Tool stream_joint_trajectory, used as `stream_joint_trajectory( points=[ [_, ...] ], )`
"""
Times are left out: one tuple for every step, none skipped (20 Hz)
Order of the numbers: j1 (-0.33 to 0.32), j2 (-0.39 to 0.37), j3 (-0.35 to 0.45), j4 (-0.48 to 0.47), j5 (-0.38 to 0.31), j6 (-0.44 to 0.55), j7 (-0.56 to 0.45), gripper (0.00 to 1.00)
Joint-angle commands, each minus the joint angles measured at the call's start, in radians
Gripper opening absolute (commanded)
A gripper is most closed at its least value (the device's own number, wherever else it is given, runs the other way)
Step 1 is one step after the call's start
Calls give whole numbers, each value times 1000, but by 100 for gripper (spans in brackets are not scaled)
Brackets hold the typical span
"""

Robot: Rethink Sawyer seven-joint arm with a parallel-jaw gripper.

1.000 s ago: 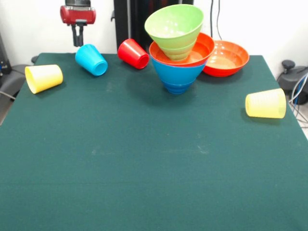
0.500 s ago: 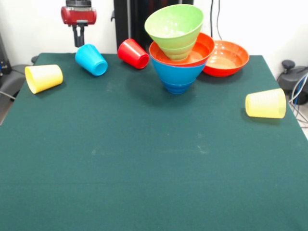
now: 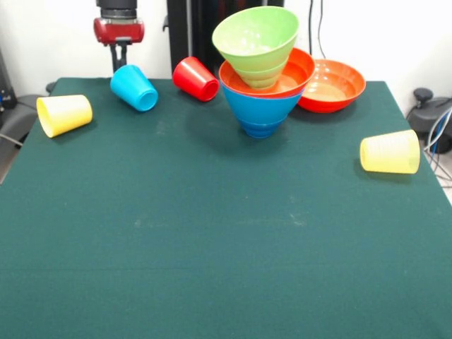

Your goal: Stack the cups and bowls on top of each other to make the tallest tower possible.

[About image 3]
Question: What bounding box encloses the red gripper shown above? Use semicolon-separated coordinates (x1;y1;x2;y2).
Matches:
93;17;146;74

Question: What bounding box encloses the opaque yellow cup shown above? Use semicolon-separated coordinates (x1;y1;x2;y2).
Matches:
35;94;94;138

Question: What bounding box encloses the large green bowl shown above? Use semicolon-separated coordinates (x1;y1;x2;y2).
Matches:
211;6;300;74

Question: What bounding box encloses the small green bowl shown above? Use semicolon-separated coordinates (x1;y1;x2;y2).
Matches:
239;59;290;90

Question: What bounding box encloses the large light blue bowl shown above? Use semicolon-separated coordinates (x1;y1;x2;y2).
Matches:
220;84;304;127

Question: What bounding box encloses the small dark blue bowl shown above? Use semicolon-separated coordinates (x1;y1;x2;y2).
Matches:
242;118;284;139

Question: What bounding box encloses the orange bowl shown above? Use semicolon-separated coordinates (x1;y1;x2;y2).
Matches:
218;47;316;100
298;59;367;114

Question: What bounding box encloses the light blue cup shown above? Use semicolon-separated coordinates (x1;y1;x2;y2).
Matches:
109;64;159;112

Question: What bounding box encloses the red cup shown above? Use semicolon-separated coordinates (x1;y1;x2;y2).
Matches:
172;56;220;102

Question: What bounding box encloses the black chair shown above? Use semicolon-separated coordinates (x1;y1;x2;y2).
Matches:
0;81;57;148

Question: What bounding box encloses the dark green tablecloth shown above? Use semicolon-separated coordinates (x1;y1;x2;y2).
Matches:
0;76;452;339

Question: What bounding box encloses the translucent yellow cup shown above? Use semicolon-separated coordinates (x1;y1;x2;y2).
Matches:
359;129;421;175

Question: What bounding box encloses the black chair base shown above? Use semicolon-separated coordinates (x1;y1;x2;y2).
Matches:
405;87;452;155

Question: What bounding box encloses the black wall cable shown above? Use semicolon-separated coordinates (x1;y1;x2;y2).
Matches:
304;0;328;61

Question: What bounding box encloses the floor cable bundle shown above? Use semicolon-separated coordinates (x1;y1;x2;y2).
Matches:
423;105;452;186

